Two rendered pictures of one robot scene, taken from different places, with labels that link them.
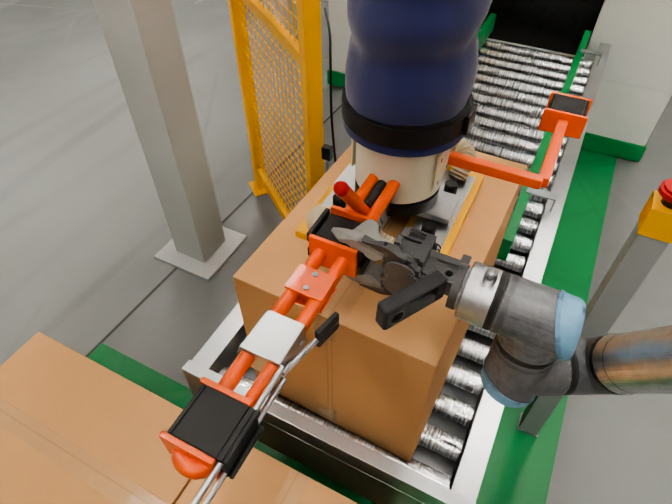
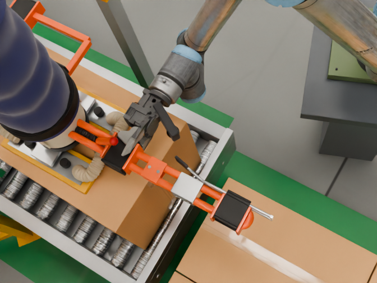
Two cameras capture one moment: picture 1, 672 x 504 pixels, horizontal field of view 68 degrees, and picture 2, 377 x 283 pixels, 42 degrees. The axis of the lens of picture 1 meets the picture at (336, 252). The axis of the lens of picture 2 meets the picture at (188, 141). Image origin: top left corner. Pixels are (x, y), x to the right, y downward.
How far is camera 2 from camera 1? 0.82 m
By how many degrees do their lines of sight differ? 39
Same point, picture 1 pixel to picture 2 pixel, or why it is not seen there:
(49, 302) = not seen: outside the picture
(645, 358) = (210, 30)
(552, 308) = (184, 58)
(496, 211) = (81, 72)
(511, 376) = (199, 87)
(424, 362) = (183, 127)
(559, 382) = (201, 67)
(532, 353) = (196, 73)
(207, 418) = (230, 211)
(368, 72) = (41, 112)
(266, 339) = (189, 190)
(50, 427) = not seen: outside the picture
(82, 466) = not seen: outside the picture
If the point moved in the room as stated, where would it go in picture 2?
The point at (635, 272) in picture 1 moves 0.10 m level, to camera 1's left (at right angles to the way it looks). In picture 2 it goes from (119, 10) to (116, 34)
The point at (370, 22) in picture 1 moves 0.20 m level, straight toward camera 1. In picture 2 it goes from (30, 99) to (111, 104)
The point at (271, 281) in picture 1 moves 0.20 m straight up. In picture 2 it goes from (122, 208) to (101, 192)
